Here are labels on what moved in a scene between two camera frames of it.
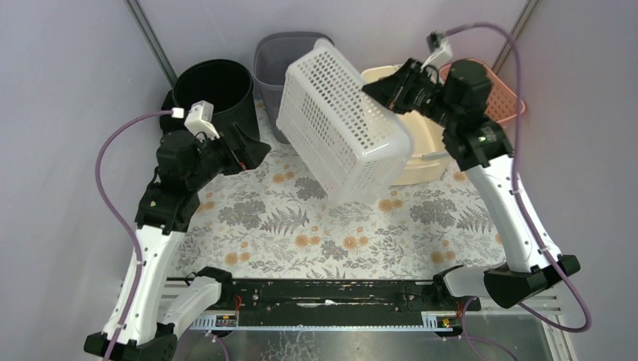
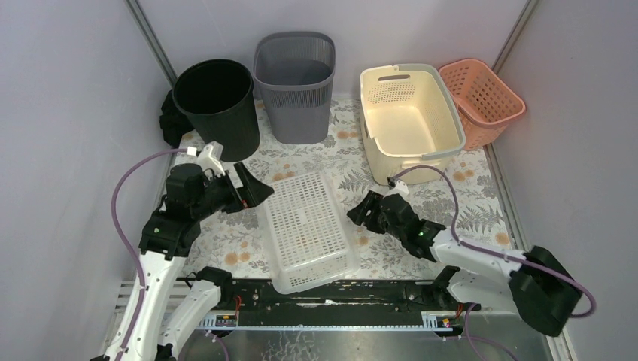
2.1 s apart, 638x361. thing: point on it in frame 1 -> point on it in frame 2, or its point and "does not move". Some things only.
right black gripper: x=393 y=91 -> x=357 y=213
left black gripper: x=235 y=147 -> x=237 y=191
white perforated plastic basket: x=349 y=141 -> x=307 y=237
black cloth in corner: x=168 y=123 does not move
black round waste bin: x=227 y=84 does not move
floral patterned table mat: x=274 y=219 does not move
